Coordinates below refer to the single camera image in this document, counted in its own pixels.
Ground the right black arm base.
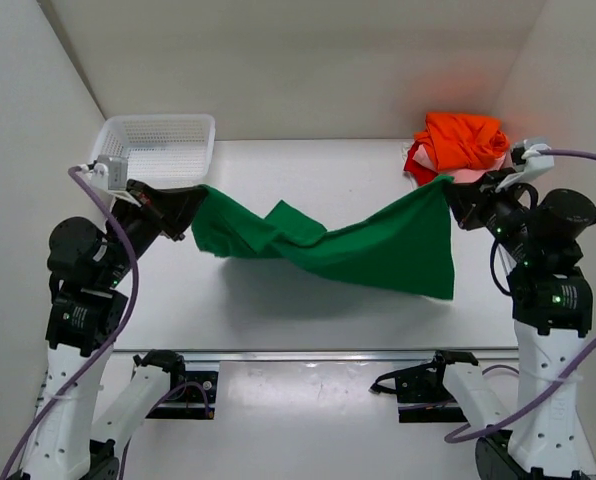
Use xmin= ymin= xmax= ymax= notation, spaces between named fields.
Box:
xmin=369 ymin=350 xmax=479 ymax=423

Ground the white perforated plastic basket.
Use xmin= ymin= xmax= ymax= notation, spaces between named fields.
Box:
xmin=91 ymin=114 xmax=216 ymax=189

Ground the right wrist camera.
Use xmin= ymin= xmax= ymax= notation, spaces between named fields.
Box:
xmin=495 ymin=138 xmax=554 ymax=193

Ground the red t shirt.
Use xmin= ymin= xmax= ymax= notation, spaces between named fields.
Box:
xmin=403 ymin=141 xmax=438 ymax=187

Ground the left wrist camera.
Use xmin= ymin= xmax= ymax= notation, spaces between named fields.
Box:
xmin=80 ymin=155 xmax=128 ymax=192

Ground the pink t shirt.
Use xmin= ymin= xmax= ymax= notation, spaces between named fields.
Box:
xmin=413 ymin=146 xmax=506 ymax=183

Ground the purple cable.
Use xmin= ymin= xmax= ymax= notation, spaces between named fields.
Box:
xmin=0 ymin=165 xmax=209 ymax=480
xmin=397 ymin=147 xmax=596 ymax=445

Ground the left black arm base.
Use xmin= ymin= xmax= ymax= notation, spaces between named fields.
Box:
xmin=133 ymin=350 xmax=219 ymax=420

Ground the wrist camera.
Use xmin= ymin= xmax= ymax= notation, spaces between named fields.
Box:
xmin=495 ymin=138 xmax=554 ymax=193
xmin=80 ymin=155 xmax=128 ymax=192

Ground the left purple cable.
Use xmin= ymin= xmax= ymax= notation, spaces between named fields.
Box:
xmin=0 ymin=165 xmax=209 ymax=480

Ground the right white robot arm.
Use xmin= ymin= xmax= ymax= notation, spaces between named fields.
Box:
xmin=426 ymin=174 xmax=596 ymax=479

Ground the orange t shirt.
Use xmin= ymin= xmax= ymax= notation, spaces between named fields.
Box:
xmin=414 ymin=112 xmax=510 ymax=172

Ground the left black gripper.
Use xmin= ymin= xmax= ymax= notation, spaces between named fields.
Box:
xmin=108 ymin=161 xmax=214 ymax=266

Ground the green t shirt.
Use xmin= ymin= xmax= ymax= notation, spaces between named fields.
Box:
xmin=191 ymin=177 xmax=455 ymax=300

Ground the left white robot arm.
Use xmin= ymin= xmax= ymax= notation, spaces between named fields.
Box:
xmin=0 ymin=177 xmax=208 ymax=479

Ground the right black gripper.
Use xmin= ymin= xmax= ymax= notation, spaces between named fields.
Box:
xmin=441 ymin=165 xmax=536 ymax=254

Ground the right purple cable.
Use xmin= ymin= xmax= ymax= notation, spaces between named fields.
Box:
xmin=397 ymin=147 xmax=596 ymax=445

